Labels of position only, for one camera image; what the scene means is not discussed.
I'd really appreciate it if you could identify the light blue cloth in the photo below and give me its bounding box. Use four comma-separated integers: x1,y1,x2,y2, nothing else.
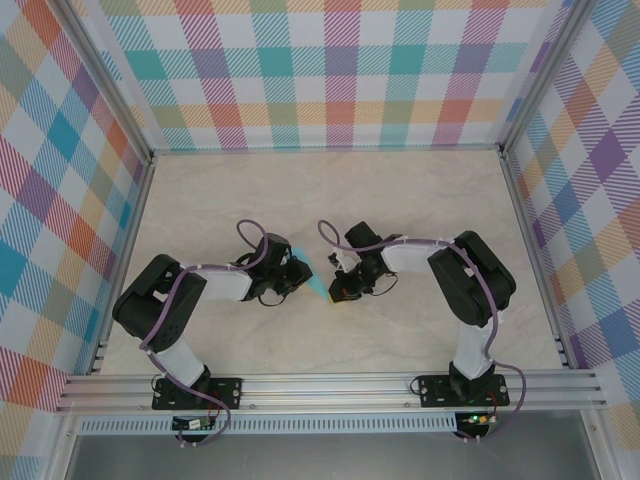
292,247,334,304

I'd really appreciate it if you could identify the grey metal panel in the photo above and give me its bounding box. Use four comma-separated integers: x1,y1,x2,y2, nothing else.
64,433,601,480

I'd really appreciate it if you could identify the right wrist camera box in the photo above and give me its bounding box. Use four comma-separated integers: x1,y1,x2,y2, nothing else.
327,249,354,274

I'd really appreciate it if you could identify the purple cable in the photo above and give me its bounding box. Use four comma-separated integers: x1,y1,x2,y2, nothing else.
139,219,291,448
318,219,529,444

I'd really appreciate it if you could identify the wide aluminium mounting rail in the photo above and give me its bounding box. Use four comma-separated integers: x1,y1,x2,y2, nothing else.
55,368,609,414

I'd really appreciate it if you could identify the thin aluminium rail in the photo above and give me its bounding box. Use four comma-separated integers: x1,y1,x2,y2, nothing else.
149,143,504,157

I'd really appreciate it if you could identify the slotted white cable duct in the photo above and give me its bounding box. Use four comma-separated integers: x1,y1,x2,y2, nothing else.
79,412,459,435

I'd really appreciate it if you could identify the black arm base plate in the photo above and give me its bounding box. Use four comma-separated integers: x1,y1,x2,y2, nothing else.
418,372,510,408
152,377,245,411

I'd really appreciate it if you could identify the aluminium side rail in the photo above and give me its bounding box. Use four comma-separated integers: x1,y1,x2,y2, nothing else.
89,152,159,376
497,144,574,371

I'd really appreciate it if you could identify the aluminium frame post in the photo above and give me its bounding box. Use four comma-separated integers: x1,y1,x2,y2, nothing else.
49,0,156,161
499,0,596,151

